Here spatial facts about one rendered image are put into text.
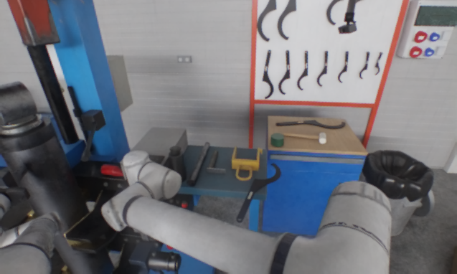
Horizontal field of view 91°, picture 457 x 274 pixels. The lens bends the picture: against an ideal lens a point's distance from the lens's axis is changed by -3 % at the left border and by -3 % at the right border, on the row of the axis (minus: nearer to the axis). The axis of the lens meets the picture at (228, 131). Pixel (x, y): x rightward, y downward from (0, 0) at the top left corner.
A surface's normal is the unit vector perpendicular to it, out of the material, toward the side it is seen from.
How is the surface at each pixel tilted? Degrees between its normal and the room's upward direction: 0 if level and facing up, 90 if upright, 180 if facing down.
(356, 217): 6
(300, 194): 90
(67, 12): 90
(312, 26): 90
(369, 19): 90
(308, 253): 13
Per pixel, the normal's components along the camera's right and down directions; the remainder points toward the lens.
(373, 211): 0.17, -0.79
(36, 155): 0.73, 0.32
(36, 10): 0.87, 0.22
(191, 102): -0.14, 0.48
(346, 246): -0.17, -0.89
